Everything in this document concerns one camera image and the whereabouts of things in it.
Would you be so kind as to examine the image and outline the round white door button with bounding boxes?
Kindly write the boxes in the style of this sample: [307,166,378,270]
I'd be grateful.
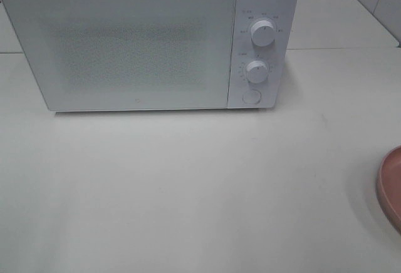
[242,90,262,105]

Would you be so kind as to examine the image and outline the pink round plate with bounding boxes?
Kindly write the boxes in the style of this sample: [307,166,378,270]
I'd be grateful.
[376,146,400,233]

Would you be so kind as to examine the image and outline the lower white timer knob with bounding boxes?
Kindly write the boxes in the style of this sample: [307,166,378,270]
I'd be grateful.
[245,60,269,84]

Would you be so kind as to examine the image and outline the upper white power knob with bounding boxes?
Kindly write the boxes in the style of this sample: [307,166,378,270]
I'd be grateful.
[251,18,276,47]

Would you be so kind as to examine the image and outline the white microwave oven body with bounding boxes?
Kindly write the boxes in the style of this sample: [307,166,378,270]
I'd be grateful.
[0,0,299,116]

